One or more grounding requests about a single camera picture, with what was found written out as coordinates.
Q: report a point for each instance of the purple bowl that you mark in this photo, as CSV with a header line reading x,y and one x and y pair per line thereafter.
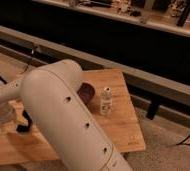
x,y
86,93

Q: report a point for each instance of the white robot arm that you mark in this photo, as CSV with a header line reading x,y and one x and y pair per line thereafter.
x,y
49,96

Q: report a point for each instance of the long wooden bench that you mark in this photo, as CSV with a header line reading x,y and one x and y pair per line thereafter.
x,y
165,90

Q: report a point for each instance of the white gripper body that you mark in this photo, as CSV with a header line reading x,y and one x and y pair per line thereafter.
x,y
7,113

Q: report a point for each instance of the black eraser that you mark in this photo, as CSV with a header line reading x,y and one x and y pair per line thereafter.
x,y
25,127

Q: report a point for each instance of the white plastic bottle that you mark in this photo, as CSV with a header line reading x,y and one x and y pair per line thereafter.
x,y
105,101

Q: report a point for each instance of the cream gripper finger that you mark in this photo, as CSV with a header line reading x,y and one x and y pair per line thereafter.
x,y
20,119

